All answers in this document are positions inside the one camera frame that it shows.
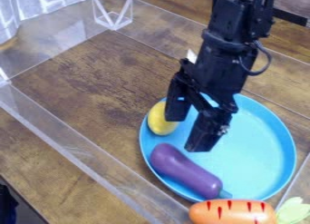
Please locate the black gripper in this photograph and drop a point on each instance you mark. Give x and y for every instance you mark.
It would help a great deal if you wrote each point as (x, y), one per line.
(206, 85)

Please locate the purple toy eggplant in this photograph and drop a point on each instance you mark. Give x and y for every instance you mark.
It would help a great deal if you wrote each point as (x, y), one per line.
(172, 164)

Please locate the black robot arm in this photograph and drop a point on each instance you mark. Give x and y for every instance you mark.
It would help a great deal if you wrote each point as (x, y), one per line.
(243, 20)

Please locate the yellow toy lemon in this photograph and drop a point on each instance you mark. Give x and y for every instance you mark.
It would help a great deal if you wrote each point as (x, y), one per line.
(157, 125)

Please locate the blue round plate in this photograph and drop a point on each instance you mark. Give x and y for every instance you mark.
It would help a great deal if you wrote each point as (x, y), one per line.
(252, 159)

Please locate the orange toy carrot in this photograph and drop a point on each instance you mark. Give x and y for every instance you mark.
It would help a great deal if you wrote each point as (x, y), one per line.
(232, 212)

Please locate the black bar in background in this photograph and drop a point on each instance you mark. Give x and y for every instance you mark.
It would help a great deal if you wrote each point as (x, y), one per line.
(292, 18)

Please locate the green carrot leaves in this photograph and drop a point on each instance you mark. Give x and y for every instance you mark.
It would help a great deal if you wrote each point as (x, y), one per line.
(292, 211)

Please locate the white patterned curtain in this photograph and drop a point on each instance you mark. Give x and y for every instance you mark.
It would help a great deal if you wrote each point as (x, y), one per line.
(17, 10)

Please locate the clear acrylic enclosure wall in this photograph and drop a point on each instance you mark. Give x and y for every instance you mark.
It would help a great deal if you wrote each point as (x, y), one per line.
(81, 73)

